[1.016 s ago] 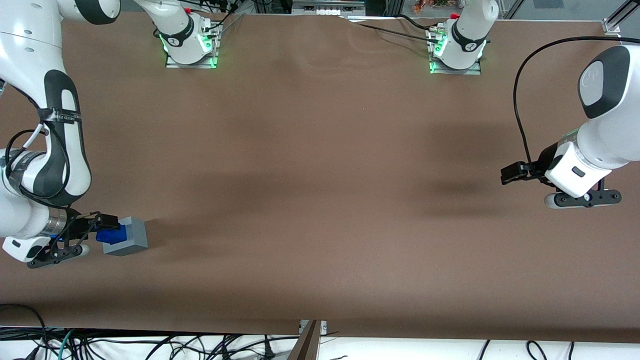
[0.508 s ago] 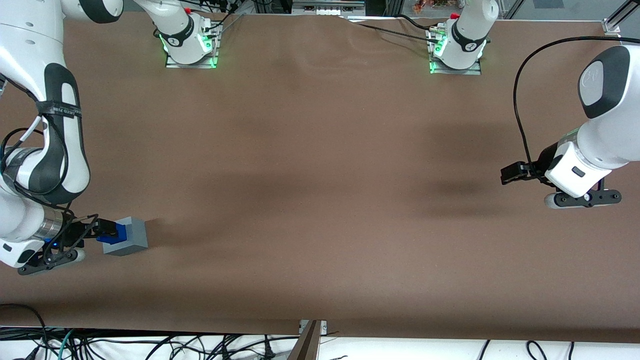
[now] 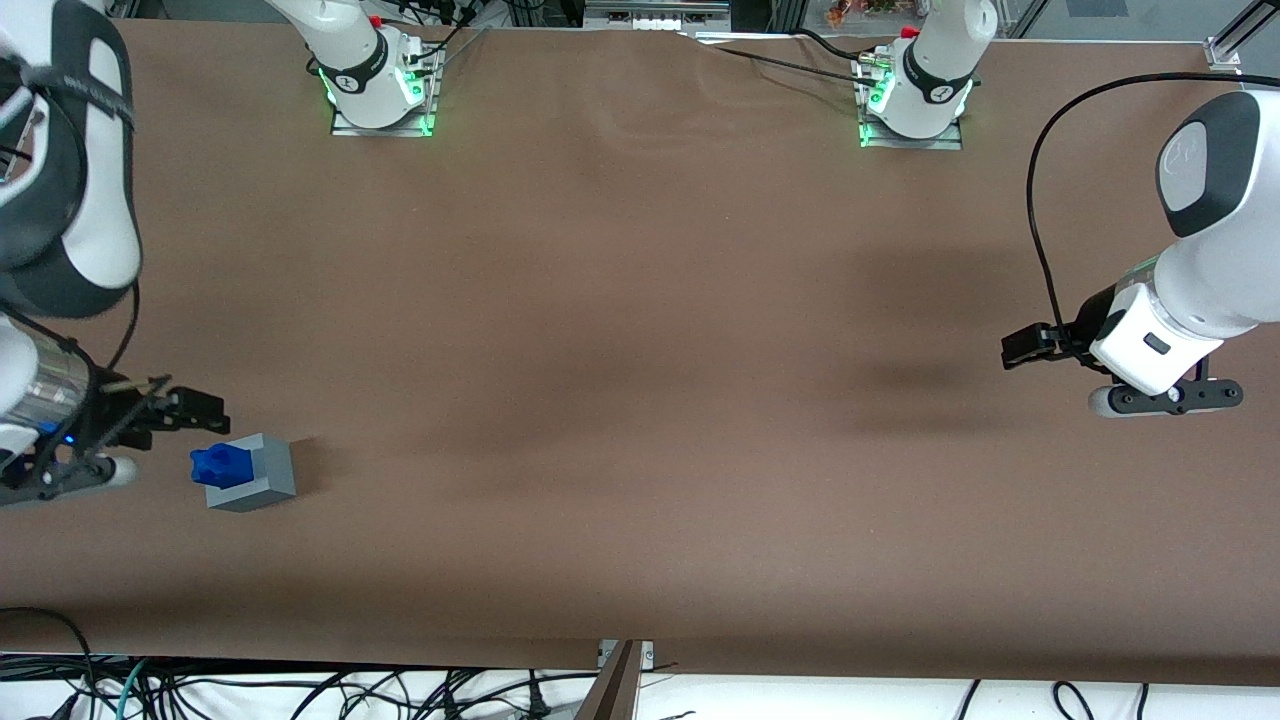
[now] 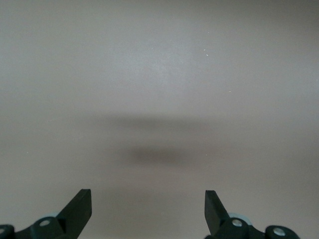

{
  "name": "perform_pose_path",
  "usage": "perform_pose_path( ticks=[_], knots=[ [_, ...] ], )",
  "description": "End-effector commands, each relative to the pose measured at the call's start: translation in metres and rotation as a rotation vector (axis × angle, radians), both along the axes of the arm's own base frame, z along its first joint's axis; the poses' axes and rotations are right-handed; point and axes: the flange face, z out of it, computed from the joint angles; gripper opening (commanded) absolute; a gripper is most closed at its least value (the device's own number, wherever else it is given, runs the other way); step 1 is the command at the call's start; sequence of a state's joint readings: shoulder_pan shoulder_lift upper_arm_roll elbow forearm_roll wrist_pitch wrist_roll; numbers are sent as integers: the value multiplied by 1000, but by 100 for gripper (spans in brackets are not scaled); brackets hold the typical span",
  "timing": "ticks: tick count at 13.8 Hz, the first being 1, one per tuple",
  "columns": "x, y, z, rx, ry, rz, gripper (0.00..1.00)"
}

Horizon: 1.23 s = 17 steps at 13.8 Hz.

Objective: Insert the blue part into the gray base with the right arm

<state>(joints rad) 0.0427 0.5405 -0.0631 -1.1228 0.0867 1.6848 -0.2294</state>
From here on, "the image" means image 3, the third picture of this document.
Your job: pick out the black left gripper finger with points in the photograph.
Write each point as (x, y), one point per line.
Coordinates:
(1040, 356)
(1035, 340)

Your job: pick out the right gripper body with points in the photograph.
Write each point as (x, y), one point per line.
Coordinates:
(112, 413)

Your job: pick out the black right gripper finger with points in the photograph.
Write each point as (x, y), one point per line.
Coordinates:
(140, 436)
(195, 408)

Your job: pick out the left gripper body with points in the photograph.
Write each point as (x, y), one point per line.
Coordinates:
(1093, 321)

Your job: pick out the blue plastic part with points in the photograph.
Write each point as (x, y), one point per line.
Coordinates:
(220, 465)

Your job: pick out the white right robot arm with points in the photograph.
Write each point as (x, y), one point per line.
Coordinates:
(95, 220)

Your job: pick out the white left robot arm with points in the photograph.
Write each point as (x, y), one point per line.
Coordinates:
(1230, 270)

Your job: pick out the gray cube base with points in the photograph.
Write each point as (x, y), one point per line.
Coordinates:
(272, 475)

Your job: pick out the brown table cover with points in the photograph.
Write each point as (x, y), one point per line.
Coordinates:
(640, 400)

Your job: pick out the white power strip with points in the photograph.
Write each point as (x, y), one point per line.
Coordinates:
(655, 20)

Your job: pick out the aluminium profile beam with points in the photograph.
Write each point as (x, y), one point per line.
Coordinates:
(612, 690)

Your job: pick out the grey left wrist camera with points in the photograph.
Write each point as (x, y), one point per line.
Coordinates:
(1170, 398)

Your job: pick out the aluminium corner bracket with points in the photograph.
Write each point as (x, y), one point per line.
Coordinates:
(1222, 52)

